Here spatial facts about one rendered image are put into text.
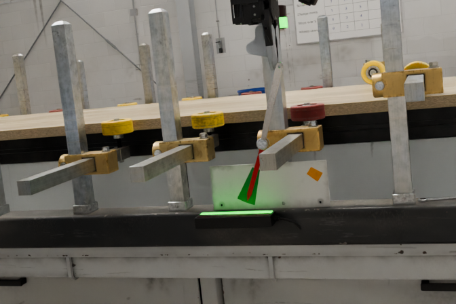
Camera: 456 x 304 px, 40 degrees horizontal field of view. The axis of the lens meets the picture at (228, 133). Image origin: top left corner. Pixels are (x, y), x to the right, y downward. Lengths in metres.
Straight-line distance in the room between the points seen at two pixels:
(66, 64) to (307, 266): 0.72
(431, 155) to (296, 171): 0.36
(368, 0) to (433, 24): 0.89
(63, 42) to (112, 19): 8.42
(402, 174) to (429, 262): 0.20
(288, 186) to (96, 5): 8.88
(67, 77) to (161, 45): 0.25
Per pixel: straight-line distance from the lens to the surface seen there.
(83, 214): 1.55
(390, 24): 1.29
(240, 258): 1.45
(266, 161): 1.08
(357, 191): 1.55
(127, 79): 9.83
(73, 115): 1.52
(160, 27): 1.40
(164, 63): 1.40
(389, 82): 1.28
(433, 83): 1.28
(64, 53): 1.52
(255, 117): 1.54
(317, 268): 1.41
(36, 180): 1.31
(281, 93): 1.32
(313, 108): 1.43
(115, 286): 1.88
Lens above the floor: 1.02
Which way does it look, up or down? 6 degrees down
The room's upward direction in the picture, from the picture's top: 6 degrees counter-clockwise
